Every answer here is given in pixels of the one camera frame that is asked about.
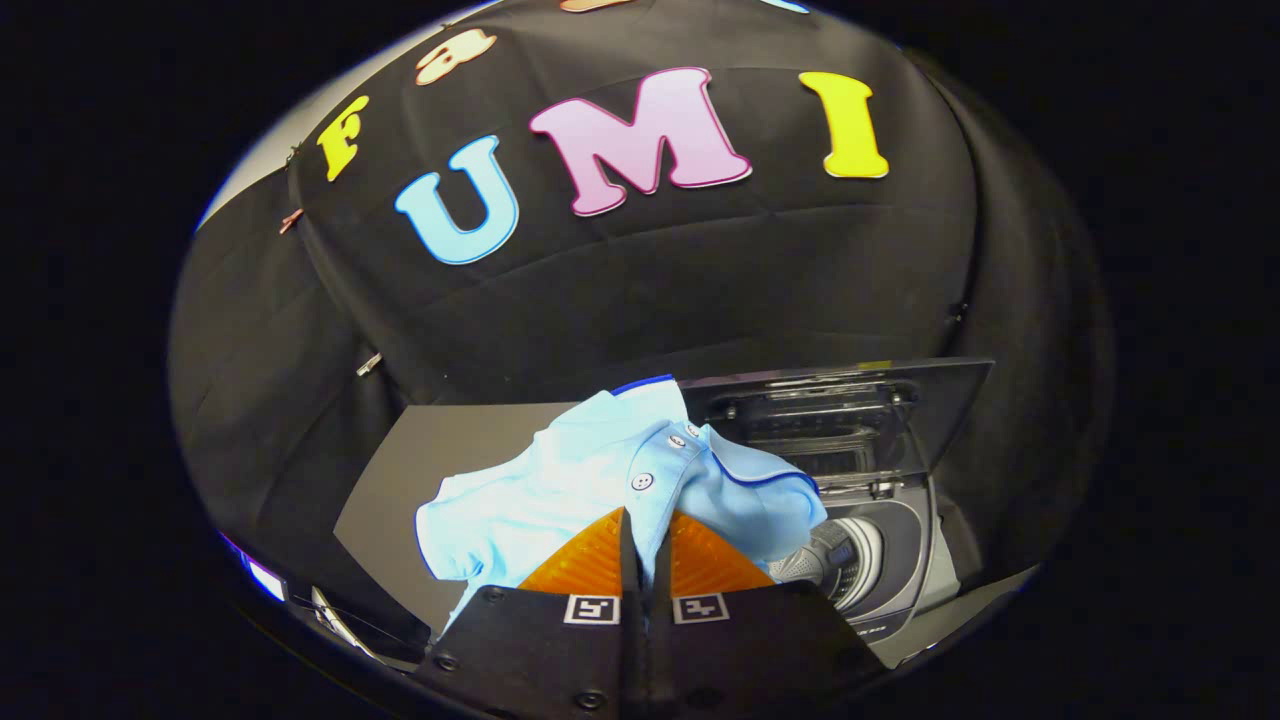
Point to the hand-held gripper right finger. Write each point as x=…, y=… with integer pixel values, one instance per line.
x=740, y=650

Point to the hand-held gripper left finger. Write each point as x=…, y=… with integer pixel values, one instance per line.
x=560, y=650

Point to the light blue polo shirt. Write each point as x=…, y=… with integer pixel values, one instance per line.
x=560, y=480

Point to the dark transparent washing machine lid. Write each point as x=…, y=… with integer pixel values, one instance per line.
x=850, y=420

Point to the grey box stand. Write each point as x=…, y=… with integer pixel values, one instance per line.
x=440, y=440

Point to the silver backdrop clip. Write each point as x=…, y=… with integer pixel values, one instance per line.
x=369, y=364

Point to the pink backdrop clip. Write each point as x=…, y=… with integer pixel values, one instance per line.
x=291, y=220

